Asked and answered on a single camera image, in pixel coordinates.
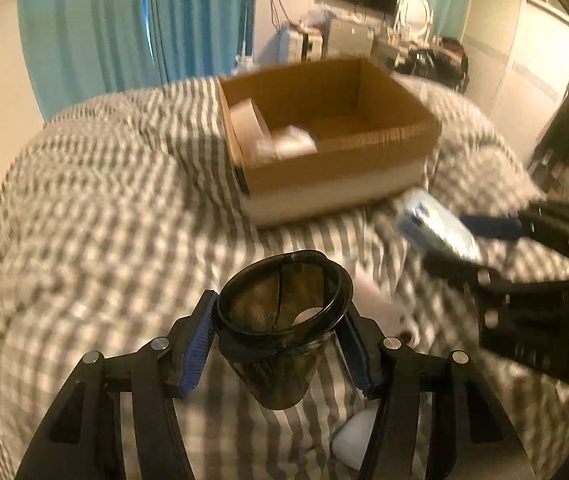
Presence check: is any crumpled white packet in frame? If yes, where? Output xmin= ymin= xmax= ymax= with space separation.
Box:
xmin=254 ymin=124 xmax=319 ymax=162

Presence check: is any round white mirror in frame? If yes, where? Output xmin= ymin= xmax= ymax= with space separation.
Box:
xmin=397 ymin=0 xmax=435 ymax=41

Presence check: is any cluttered desk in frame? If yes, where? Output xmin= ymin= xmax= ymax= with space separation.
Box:
xmin=277 ymin=7 xmax=400 ymax=68

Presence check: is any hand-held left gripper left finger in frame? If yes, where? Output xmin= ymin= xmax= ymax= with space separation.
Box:
xmin=15 ymin=289 xmax=218 ymax=480

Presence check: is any white rounded object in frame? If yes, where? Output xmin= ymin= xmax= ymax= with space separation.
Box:
xmin=331 ymin=406 xmax=380 ymax=470

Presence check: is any white flat object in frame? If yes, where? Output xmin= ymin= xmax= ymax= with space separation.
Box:
xmin=352 ymin=267 xmax=415 ymax=343

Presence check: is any black bag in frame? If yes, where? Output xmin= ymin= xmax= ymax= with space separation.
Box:
xmin=395 ymin=36 xmax=470 ymax=93

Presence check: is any grey checked blanket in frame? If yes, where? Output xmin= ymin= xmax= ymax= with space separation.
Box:
xmin=0 ymin=72 xmax=569 ymax=480

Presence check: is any cardboard box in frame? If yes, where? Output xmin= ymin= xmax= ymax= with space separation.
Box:
xmin=217 ymin=56 xmax=443 ymax=227

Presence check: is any light blue packet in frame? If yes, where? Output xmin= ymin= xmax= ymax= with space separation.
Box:
xmin=397 ymin=189 xmax=485 ymax=263

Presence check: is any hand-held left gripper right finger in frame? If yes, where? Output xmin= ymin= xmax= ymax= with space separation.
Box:
xmin=335 ymin=305 xmax=535 ymax=480

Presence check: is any white wardrobe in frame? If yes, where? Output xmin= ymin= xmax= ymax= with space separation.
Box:
xmin=462 ymin=0 xmax=569 ymax=161

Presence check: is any dark transparent plastic cup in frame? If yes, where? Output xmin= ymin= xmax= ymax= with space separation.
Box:
xmin=216 ymin=249 xmax=354 ymax=411

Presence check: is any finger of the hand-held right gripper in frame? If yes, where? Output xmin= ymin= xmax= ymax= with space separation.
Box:
xmin=459 ymin=201 xmax=569 ymax=260
xmin=422 ymin=250 xmax=569 ymax=311

